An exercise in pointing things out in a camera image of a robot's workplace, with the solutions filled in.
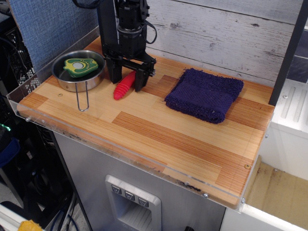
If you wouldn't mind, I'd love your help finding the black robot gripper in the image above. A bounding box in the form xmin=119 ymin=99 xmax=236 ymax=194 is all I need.
xmin=105 ymin=27 xmax=156 ymax=92

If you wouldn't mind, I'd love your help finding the red handled metal fork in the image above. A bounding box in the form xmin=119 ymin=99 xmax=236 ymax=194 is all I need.
xmin=114 ymin=71 xmax=136 ymax=100

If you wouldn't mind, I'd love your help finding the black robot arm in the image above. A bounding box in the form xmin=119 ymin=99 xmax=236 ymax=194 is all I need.
xmin=97 ymin=0 xmax=156 ymax=92

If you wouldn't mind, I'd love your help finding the green yellow toy pepper slice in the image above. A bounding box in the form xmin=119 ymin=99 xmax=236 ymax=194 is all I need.
xmin=63 ymin=58 xmax=99 ymax=78

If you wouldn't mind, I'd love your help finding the dark purple folded towel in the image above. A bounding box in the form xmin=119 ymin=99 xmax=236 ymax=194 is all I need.
xmin=165 ymin=68 xmax=244 ymax=124

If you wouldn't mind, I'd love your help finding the blue fabric panel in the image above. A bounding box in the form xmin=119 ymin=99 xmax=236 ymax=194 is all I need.
xmin=8 ymin=0 xmax=98 ymax=72

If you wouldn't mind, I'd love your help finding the clear acrylic edge guard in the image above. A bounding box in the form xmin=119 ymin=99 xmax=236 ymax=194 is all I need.
xmin=6 ymin=26 xmax=271 ymax=214

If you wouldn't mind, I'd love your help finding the stainless toy fridge cabinet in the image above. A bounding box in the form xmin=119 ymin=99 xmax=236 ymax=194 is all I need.
xmin=55 ymin=134 xmax=225 ymax=231

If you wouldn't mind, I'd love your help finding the grey water dispenser panel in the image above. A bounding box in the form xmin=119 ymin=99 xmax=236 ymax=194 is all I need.
xmin=105 ymin=175 xmax=162 ymax=231

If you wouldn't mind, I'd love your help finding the white toy sink unit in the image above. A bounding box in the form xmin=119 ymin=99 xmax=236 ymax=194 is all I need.
xmin=221 ymin=80 xmax=308 ymax=231

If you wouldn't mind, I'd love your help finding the steel pan with wire handle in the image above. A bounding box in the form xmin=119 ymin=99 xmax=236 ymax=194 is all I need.
xmin=51 ymin=50 xmax=106 ymax=112

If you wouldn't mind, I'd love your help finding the black vertical post right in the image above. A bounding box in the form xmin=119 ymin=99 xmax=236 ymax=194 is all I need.
xmin=269 ymin=0 xmax=308 ymax=106

